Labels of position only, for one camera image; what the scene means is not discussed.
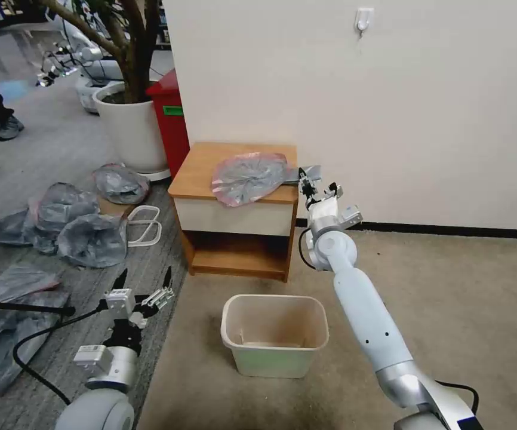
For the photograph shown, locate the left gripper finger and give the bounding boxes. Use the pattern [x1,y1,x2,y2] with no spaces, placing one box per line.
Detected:
[139,265,177,317]
[104,268,129,298]

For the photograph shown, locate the grey pink garbage bag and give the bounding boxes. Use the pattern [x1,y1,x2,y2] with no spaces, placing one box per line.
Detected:
[211,152,323,208]

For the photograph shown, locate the crumpled grey garbage bag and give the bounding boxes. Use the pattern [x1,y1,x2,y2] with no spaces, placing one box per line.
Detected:
[91,162,152,205]
[56,213,128,269]
[27,182,101,227]
[0,207,59,256]

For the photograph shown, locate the beige plastic trash can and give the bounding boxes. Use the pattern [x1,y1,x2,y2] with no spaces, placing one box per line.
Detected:
[220,294,330,380]

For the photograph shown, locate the wooden bedside table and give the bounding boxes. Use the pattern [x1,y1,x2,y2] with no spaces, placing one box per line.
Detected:
[167,142,300,284]

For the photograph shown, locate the black pole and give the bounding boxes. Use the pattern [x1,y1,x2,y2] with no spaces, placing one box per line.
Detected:
[0,299,76,318]

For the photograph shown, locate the white pot saucer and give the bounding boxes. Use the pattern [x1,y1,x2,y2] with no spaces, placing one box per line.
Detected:
[126,166,173,183]

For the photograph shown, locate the red plastic bin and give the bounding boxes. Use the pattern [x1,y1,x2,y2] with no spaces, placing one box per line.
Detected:
[145,67,191,181]

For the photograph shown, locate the white plant pot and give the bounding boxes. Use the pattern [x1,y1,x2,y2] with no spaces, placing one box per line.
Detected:
[93,80,168,173]

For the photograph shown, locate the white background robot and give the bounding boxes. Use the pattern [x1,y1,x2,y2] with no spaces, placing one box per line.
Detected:
[36,39,127,113]

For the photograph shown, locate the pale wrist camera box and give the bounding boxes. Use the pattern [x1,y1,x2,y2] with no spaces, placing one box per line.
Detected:
[104,289,134,315]

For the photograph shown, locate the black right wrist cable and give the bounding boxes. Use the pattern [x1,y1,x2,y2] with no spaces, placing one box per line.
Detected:
[297,227,327,271]

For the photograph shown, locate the white wire frame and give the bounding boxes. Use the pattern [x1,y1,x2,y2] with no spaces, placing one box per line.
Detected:
[125,205,164,248]

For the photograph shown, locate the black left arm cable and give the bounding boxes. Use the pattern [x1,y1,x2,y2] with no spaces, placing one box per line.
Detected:
[13,305,108,405]

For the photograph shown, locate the white wall hook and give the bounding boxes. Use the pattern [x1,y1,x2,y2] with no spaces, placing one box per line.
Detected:
[354,7,374,39]

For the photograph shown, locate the black right shoulder cable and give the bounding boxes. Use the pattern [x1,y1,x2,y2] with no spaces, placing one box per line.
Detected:
[433,379,481,414]

